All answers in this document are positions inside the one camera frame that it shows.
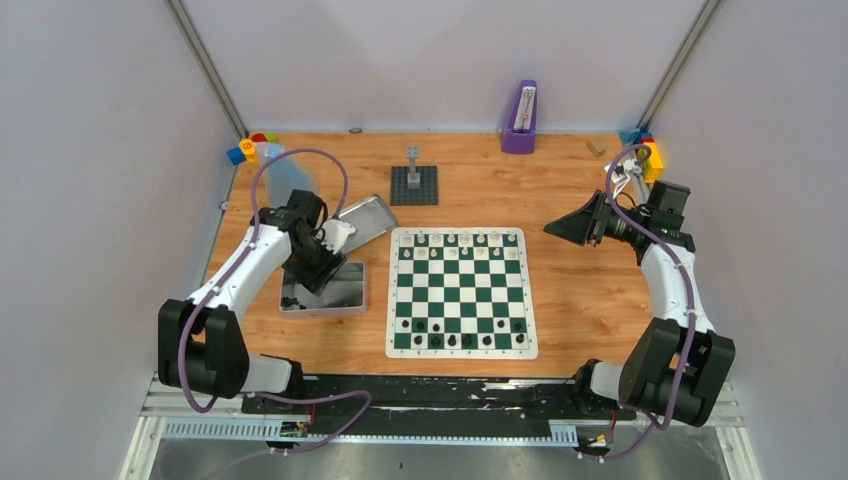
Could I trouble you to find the grey lego tower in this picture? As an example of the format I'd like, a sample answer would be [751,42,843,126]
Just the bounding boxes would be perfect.
[406,145,421,190]

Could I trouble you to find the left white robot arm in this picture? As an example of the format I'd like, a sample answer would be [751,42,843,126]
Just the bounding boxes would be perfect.
[158,190,357,413]

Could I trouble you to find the green white chess mat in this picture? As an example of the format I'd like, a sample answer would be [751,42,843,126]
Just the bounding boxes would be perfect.
[385,227,539,360]

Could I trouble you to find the colourful toy blocks left corner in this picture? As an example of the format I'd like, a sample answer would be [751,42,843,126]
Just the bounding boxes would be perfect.
[226,132,282,166]

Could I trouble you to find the yellow toy block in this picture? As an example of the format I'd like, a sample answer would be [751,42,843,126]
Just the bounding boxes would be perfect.
[642,142,665,184]

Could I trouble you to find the dark grey lego baseplate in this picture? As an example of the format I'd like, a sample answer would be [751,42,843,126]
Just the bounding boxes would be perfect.
[390,166,439,206]

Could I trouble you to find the metal tin lid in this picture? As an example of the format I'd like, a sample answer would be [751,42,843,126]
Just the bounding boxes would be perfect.
[339,194,399,254]

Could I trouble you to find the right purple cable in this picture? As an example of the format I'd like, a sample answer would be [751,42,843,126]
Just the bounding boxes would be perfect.
[573,144,697,463]

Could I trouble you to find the translucent blue plastic container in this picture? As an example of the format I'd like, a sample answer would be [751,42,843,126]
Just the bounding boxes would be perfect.
[254,155,320,207]

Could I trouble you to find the purple metronome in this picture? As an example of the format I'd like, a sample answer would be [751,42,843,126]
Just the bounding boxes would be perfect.
[500,80,538,155]

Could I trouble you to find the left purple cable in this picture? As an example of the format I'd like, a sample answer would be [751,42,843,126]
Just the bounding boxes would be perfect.
[152,147,372,480]

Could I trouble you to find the metal tin with black pieces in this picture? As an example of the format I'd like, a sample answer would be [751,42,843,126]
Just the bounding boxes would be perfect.
[279,262,368,320]

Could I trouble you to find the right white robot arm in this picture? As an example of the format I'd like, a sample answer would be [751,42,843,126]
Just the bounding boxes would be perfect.
[544,181,736,427]

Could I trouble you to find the purple cable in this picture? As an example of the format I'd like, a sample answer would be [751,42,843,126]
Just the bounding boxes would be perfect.
[152,147,372,480]
[573,144,697,463]

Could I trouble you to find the small wooden block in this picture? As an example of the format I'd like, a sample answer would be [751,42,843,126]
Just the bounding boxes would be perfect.
[586,140,606,158]

